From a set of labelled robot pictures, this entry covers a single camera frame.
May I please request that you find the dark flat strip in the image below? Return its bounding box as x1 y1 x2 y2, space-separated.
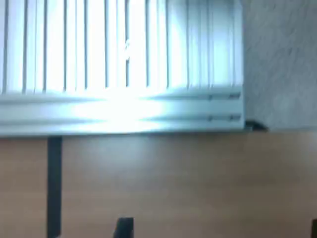
47 135 63 238

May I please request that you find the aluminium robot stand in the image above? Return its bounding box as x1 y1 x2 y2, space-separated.
0 0 245 137

